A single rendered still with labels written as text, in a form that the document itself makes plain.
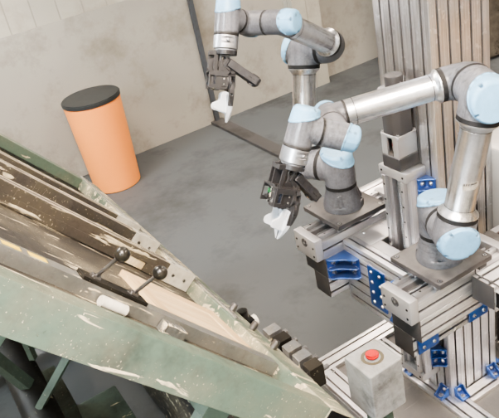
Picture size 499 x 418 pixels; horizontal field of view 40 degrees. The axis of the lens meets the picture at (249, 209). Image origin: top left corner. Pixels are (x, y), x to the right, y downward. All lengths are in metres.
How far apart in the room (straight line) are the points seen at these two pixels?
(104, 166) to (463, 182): 3.91
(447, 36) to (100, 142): 3.65
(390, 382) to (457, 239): 0.46
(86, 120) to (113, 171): 0.47
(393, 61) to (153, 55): 3.99
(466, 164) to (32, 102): 4.39
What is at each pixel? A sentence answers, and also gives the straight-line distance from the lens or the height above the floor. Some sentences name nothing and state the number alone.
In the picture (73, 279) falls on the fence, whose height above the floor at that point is 1.48.
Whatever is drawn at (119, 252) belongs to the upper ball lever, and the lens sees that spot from 1.63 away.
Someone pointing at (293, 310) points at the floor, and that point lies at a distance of 3.78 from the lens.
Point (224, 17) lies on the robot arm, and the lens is 2.06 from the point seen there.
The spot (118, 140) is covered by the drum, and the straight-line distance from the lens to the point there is 5.42.
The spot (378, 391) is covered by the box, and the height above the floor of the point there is 0.86.
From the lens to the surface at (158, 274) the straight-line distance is 1.69.
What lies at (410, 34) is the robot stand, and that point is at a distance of 2.18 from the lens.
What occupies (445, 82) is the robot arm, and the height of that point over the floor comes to 1.63.
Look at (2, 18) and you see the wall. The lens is 5.67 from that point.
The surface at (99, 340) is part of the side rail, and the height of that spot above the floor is 1.47.
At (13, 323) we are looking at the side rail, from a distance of 1.38.
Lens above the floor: 2.32
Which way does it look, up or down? 29 degrees down
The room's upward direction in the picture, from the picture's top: 12 degrees counter-clockwise
